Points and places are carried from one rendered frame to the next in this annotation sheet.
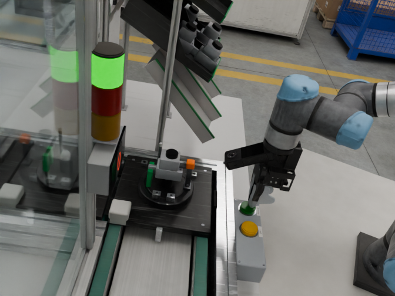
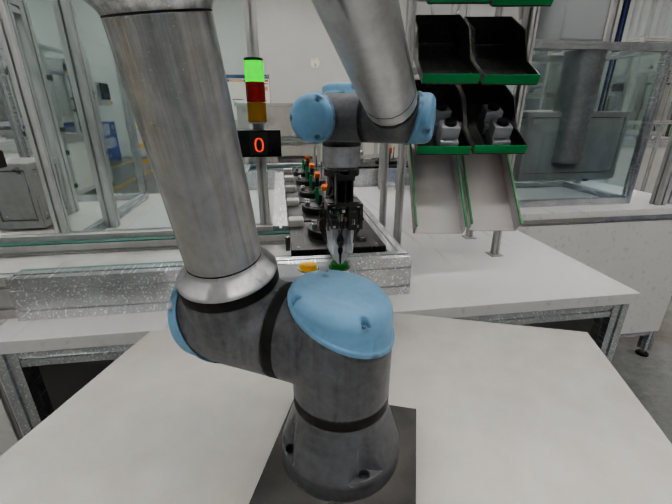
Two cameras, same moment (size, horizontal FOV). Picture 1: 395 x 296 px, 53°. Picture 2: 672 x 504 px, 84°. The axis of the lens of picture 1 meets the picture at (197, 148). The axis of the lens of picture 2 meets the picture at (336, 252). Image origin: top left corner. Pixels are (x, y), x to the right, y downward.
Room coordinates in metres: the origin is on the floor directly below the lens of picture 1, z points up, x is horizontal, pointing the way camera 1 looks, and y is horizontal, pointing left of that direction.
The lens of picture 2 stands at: (0.68, -0.93, 1.30)
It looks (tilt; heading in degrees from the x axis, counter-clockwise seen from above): 21 degrees down; 86
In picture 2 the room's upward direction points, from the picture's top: straight up
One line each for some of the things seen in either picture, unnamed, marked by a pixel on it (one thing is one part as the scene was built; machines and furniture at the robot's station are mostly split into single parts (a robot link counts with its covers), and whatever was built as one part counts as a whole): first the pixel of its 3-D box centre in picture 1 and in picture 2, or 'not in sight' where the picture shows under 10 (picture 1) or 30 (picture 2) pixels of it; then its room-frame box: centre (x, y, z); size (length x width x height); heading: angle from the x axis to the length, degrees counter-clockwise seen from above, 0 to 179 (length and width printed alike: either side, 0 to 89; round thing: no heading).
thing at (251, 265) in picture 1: (245, 237); (308, 280); (0.67, -0.16, 0.93); 0.21 x 0.07 x 0.06; 5
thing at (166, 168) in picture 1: (166, 162); not in sight; (0.74, 0.07, 1.06); 0.08 x 0.04 x 0.07; 95
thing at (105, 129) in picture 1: (105, 121); (257, 112); (0.54, 0.16, 1.28); 0.05 x 0.05 x 0.05
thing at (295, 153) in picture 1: (275, 162); (341, 198); (0.74, -0.19, 1.12); 0.09 x 0.08 x 0.12; 94
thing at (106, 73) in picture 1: (107, 67); (254, 71); (0.54, 0.16, 1.38); 0.05 x 0.05 x 0.05
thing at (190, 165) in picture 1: (186, 172); not in sight; (0.74, 0.02, 1.04); 0.04 x 0.02 x 0.08; 95
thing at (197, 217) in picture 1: (165, 192); (332, 236); (0.74, 0.06, 0.96); 0.24 x 0.24 x 0.02; 5
